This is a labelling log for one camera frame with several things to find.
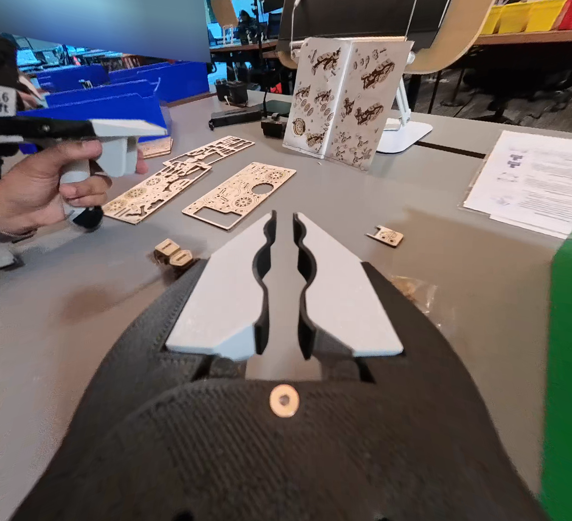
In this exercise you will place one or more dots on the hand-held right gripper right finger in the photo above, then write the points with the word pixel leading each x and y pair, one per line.
pixel 353 306

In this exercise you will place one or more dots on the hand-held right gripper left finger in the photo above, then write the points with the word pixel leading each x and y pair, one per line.
pixel 214 306

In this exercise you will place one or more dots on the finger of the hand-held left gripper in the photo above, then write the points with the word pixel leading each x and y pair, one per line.
pixel 129 128

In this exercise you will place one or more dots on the wooden motorcycle model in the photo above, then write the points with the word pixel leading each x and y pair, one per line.
pixel 178 256

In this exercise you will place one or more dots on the grey desk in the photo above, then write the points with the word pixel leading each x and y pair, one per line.
pixel 447 262

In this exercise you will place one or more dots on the person's left hand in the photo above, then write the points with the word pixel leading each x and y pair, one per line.
pixel 31 190

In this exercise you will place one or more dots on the blue plastic bin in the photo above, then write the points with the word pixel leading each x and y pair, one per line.
pixel 183 83
pixel 89 94
pixel 120 110
pixel 76 76

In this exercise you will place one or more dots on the small wooden parts sheet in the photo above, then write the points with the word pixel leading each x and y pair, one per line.
pixel 156 148

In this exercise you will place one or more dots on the clear bag of small parts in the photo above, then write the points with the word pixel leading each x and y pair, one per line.
pixel 415 291

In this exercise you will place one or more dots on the wooden parts sheet with wheels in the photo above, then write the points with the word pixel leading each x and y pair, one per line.
pixel 134 199

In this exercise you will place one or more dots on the small notched wooden piece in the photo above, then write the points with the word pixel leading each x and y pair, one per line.
pixel 385 236

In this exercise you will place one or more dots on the long black case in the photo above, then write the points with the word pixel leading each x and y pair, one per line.
pixel 234 118

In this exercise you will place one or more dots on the wooden parts sheet with round hole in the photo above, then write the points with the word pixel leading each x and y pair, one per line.
pixel 223 199

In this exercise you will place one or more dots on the black charger block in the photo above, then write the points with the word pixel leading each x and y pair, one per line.
pixel 234 92

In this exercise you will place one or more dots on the small black adapter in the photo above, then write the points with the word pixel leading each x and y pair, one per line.
pixel 272 128

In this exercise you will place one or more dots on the white tablet stand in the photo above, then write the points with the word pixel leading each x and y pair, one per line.
pixel 406 134

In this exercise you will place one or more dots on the printed paper at left edge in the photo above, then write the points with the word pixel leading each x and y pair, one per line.
pixel 348 96

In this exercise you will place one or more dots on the green plastic bin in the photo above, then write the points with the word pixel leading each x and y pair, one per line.
pixel 558 351

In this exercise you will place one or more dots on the paper sheet in plastic sleeve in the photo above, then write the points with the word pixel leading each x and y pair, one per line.
pixel 527 172

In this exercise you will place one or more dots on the wooden shelf board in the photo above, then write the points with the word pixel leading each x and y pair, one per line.
pixel 523 38

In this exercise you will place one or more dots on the yellow plastic bin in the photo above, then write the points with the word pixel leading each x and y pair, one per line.
pixel 547 16
pixel 491 20
pixel 514 18

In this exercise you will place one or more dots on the red plastic bin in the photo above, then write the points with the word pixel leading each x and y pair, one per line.
pixel 566 16

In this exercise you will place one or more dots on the emptied wooden parts frame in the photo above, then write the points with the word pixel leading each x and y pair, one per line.
pixel 223 148

